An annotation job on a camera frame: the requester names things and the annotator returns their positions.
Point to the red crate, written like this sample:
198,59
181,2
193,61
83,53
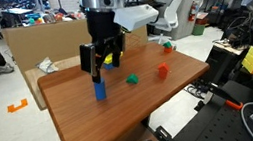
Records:
202,18

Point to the blue cylinder block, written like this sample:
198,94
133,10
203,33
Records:
100,90

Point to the yellow flat block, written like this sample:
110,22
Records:
108,61

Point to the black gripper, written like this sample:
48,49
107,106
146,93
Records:
103,28

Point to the small green block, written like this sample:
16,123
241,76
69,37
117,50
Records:
167,44

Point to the white office chair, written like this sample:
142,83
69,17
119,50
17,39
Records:
169,18

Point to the large cardboard panel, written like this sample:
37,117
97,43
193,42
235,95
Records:
48,41

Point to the crumpled white cloth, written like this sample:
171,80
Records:
46,65

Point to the small red block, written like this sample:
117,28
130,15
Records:
168,50

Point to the orange floor tape marker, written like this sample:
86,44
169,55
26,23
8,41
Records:
16,106

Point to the red house-shaped block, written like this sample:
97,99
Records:
163,70

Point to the yellow foam pad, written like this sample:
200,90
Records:
251,59

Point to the green bin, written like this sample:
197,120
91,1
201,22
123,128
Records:
198,29

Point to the red fire extinguisher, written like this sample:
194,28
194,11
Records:
193,10

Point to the green triangular block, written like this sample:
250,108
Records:
132,79

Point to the blue rectangular block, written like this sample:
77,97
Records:
109,66

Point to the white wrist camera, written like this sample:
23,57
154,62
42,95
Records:
135,17

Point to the black perforated breadboard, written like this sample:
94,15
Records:
219,127

